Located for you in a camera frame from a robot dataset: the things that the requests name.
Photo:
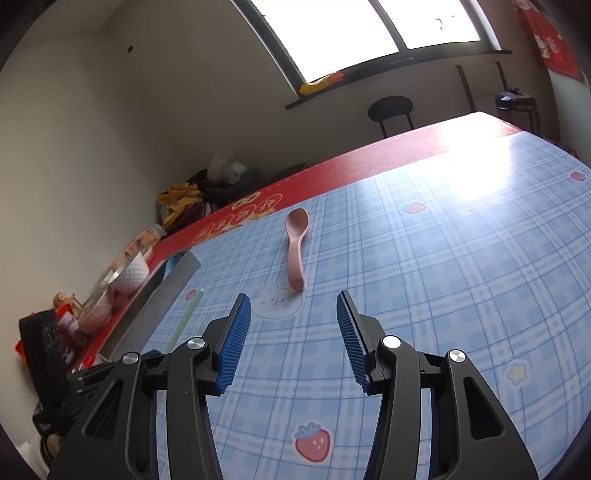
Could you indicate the steel utensil tray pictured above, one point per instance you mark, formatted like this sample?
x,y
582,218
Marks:
x,y
157,304

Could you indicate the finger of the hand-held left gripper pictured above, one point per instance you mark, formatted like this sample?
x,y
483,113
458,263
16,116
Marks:
x,y
154,354

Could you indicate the dark folding frame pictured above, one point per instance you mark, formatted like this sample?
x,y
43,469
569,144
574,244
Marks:
x,y
464,87

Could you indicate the white dimpled bowl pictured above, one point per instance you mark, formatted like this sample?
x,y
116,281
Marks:
x,y
131,277

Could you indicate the black pressure cooker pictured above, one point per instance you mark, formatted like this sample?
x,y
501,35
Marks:
x,y
515,99

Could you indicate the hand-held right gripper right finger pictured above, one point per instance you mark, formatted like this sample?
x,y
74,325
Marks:
x,y
353,341

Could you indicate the blue spoon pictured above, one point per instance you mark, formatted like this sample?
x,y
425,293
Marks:
x,y
173,266

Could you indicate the clear plastic bag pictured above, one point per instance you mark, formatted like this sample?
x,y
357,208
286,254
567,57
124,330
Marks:
x,y
226,168

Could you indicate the brown spoon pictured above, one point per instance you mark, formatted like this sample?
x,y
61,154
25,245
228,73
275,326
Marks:
x,y
295,249

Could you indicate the red snack packet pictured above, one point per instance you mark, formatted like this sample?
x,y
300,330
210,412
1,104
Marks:
x,y
69,323

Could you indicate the plastic-wrapped bowl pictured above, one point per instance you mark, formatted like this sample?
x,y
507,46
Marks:
x,y
99,300

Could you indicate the tissue pack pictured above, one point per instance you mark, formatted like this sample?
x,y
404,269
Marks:
x,y
141,244

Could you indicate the black round chair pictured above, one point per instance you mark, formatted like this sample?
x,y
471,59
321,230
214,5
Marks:
x,y
391,108

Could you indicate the small tan toy figure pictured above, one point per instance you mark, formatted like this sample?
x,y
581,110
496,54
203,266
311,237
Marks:
x,y
63,300

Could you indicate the yellow item on windowsill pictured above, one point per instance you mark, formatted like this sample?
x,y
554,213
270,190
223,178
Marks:
x,y
321,83

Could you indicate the red printed cloth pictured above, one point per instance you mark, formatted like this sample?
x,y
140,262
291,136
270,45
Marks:
x,y
551,37

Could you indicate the green chopstick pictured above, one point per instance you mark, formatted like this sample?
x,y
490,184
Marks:
x,y
184,318

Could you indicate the window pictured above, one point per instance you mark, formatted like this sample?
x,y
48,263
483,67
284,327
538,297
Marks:
x,y
351,32

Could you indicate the yellow clothing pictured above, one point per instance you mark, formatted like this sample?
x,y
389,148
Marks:
x,y
180,203

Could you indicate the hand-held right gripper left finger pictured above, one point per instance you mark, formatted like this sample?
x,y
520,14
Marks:
x,y
233,346

